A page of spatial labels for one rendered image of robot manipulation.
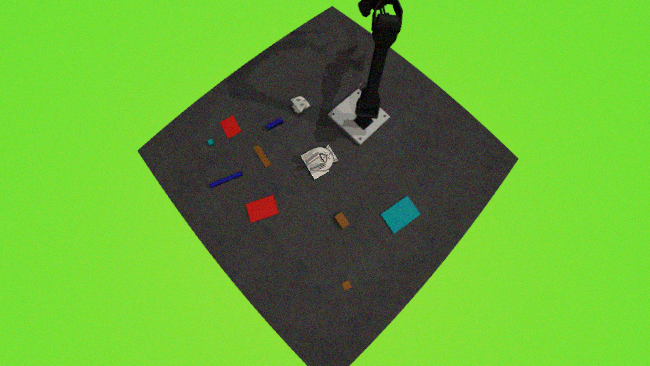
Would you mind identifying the brown flat rectangular plate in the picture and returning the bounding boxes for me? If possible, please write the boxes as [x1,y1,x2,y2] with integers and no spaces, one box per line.
[253,145,272,168]

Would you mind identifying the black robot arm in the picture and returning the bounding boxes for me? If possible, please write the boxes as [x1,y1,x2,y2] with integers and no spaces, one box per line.
[354,0,403,130]

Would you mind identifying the teal rectangular plate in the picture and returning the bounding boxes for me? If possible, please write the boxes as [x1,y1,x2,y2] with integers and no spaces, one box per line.
[380,196,420,234]

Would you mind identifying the red square plate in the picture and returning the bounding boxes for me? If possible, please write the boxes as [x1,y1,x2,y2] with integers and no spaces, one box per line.
[220,116,242,139]

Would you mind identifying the beige metal housing plate with two holes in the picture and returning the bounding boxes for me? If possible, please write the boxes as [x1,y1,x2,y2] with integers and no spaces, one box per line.
[291,96,307,113]

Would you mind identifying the red flat plate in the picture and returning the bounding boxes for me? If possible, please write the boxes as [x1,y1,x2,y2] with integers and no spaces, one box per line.
[246,195,279,223]

